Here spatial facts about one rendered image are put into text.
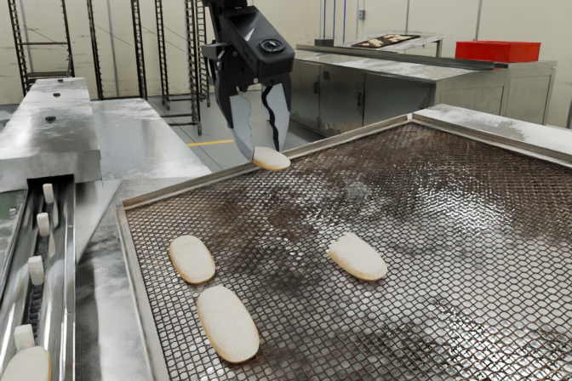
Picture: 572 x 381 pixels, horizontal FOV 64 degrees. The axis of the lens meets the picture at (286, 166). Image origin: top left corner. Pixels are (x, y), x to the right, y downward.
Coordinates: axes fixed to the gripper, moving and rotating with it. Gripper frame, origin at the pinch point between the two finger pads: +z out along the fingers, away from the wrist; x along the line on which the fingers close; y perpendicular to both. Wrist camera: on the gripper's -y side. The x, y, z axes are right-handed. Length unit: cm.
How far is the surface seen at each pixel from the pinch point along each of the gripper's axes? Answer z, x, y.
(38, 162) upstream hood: 1.5, 28.0, 32.6
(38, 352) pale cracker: 6.9, 29.8, -13.3
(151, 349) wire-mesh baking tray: 5.2, 21.2, -21.6
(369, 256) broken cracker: 4.5, 1.6, -23.5
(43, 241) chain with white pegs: 8.5, 29.6, 15.3
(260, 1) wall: -9, -311, 666
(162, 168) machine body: 14, 6, 49
